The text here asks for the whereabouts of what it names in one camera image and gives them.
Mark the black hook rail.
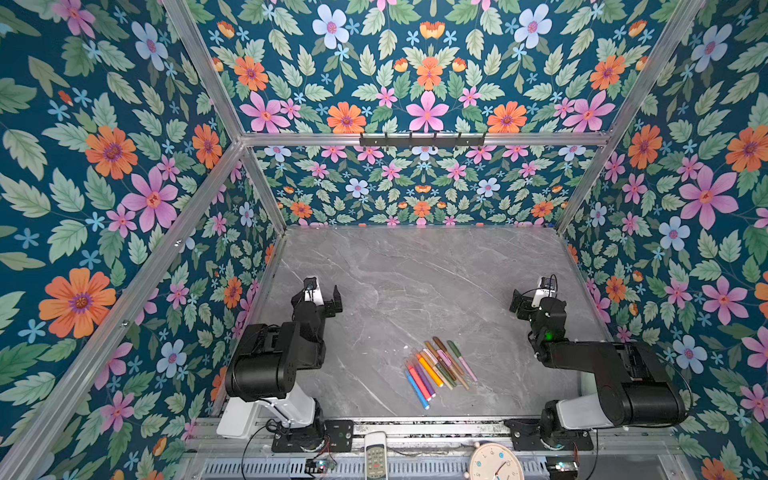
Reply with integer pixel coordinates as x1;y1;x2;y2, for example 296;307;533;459
358;132;486;149

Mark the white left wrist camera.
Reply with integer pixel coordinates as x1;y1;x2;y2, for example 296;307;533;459
304;288;325;306

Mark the white remote control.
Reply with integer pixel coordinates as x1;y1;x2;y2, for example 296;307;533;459
364;431;388;480

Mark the blue marker pen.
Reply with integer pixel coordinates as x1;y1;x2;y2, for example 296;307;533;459
405;369;430;410

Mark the left small circuit board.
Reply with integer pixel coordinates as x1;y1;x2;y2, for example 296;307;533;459
304;458;337;476

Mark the white power adapter box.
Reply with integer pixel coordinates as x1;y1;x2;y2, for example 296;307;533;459
216;397;263;440

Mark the pink marker pen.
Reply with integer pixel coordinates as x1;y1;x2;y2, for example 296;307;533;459
406;360;432;402

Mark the brown pen tan cap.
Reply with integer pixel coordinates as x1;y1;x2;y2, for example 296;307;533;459
425;337;464;384

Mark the orange pen brown cap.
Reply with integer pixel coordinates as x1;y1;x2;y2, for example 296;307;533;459
433;336;453;369

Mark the tan pen lilac cap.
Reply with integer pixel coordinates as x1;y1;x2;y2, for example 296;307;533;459
433;336;469;390

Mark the orange highlighter pen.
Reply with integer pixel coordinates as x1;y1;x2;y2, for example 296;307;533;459
417;354;444;387

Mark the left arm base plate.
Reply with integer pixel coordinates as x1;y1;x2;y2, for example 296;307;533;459
271;420;354;454

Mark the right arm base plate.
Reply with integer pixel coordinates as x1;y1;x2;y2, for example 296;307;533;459
503;418;595;451

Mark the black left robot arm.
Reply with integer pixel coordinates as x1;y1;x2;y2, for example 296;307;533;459
216;277;343;452

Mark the beige marker pen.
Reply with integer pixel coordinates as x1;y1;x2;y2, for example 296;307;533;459
421;349;455;390

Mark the round pink clock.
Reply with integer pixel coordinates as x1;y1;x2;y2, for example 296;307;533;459
464;442;525;480

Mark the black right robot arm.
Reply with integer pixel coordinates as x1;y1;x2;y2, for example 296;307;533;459
509;275;689;450

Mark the small circuit board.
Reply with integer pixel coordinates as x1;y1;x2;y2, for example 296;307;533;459
304;458;337;476
546;457;579;480

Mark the purple marker pen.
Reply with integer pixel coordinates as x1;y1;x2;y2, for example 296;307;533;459
412;360;435;399

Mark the right small circuit board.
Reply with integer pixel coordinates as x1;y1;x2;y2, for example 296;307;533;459
546;457;579;480

